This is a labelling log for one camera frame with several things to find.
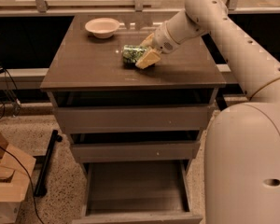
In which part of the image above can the bottom grey drawer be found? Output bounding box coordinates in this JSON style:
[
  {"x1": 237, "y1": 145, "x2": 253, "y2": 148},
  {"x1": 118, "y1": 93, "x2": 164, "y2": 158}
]
[{"x1": 72, "y1": 161, "x2": 203, "y2": 224}]

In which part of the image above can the grey drawer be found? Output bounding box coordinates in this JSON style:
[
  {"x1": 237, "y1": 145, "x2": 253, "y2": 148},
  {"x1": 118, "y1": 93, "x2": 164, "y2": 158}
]
[
  {"x1": 72, "y1": 161, "x2": 203, "y2": 224},
  {"x1": 71, "y1": 141, "x2": 200, "y2": 163},
  {"x1": 54, "y1": 105, "x2": 214, "y2": 134}
]

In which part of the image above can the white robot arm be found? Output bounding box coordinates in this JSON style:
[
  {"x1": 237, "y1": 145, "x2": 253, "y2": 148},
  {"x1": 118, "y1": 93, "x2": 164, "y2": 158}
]
[{"x1": 142, "y1": 0, "x2": 280, "y2": 224}]

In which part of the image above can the white bowl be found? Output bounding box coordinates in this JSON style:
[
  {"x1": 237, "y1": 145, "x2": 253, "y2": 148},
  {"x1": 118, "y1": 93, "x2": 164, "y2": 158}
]
[{"x1": 85, "y1": 18, "x2": 119, "y2": 39}]

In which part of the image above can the top grey drawer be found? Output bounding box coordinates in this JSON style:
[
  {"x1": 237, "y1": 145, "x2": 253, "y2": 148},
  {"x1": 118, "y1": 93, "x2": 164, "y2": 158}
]
[{"x1": 54, "y1": 105, "x2": 214, "y2": 134}]

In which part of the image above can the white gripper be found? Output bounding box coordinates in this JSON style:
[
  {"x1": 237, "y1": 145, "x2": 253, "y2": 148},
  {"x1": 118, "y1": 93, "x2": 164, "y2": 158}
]
[{"x1": 135, "y1": 21, "x2": 181, "y2": 69}]

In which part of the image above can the cardboard box stack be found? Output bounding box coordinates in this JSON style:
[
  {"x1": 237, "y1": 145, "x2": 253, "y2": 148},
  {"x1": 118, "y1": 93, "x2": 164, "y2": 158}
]
[{"x1": 0, "y1": 133, "x2": 35, "y2": 224}]

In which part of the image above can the black cable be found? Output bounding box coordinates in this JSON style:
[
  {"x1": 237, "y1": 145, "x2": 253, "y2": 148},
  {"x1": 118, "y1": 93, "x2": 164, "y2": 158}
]
[{"x1": 0, "y1": 135, "x2": 46, "y2": 224}]

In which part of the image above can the black metal stand leg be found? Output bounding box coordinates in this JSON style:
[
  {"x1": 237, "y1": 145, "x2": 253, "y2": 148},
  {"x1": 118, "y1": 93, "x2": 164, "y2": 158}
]
[{"x1": 34, "y1": 130, "x2": 63, "y2": 197}]

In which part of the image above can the middle grey drawer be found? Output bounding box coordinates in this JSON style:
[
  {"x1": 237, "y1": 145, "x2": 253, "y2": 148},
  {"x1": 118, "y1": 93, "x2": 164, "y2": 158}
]
[{"x1": 71, "y1": 141, "x2": 200, "y2": 163}]

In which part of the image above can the grey drawer cabinet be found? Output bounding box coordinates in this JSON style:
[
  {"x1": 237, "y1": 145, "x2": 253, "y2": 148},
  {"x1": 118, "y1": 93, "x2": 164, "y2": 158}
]
[{"x1": 39, "y1": 13, "x2": 227, "y2": 224}]

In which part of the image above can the green soda can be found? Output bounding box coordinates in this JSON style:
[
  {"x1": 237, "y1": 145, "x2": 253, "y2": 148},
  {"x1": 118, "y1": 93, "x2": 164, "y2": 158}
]
[{"x1": 122, "y1": 45, "x2": 147, "y2": 64}]

